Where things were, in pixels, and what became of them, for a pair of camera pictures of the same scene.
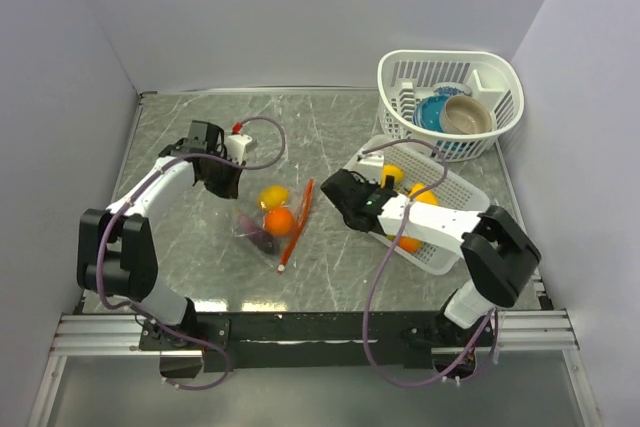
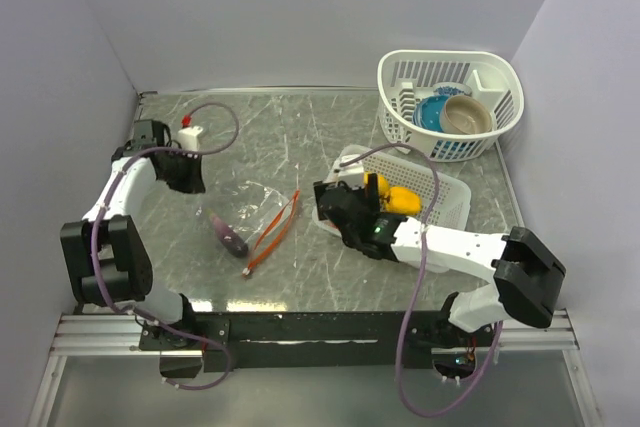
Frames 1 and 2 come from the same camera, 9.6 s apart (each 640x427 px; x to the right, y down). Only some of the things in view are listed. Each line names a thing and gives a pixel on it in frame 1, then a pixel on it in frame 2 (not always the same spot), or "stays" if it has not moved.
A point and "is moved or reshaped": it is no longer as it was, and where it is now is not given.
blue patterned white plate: [451, 89] stays
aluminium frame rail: [102, 334] stays
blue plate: [428, 113] stays
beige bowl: [465, 115] stays
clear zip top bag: [271, 224] is moved or reshaped
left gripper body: [222, 178] -> [181, 172]
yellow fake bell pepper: [391, 170] is moved or reshaped
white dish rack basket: [458, 101] stays
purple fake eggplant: [262, 239] -> [228, 236]
